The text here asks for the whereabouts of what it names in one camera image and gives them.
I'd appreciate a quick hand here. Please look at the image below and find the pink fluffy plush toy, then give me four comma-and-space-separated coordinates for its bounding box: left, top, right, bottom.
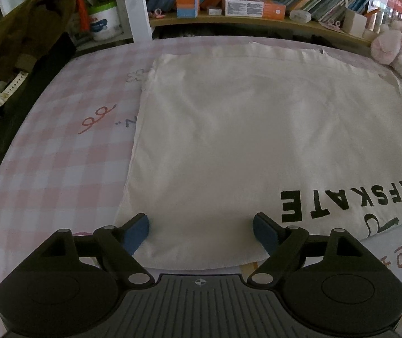
370, 21, 402, 83

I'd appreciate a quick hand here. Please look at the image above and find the red tassel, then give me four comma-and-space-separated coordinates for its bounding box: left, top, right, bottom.
74, 0, 90, 32

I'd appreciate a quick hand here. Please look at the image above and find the small white case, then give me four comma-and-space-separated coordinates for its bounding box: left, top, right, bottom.
289, 9, 312, 23

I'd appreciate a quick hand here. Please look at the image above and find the clear acrylic organizer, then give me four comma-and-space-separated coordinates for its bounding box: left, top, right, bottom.
366, 0, 402, 32

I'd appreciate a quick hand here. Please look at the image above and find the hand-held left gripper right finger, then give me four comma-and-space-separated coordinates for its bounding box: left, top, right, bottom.
250, 212, 365, 286

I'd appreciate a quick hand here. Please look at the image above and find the white wristwatch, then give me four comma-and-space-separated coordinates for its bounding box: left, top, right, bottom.
0, 70, 29, 108

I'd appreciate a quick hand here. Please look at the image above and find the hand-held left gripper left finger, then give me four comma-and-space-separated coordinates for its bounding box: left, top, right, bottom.
41, 213, 152, 286

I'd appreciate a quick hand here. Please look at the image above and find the white and wooden shelf unit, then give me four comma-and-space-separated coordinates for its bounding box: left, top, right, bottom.
0, 0, 402, 48

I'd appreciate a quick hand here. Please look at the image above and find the pink checked bedsheet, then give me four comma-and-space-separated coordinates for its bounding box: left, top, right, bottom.
0, 35, 402, 338

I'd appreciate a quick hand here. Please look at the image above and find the white T-shirt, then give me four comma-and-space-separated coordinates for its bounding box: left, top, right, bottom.
114, 40, 402, 272

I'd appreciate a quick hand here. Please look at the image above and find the flat white orange box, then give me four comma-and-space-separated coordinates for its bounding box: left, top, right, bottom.
221, 0, 287, 19

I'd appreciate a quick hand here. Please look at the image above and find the beige open box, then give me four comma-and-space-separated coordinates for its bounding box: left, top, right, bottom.
344, 8, 367, 37

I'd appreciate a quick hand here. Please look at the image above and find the white plastic tub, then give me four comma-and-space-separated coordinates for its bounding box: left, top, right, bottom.
88, 1, 122, 42

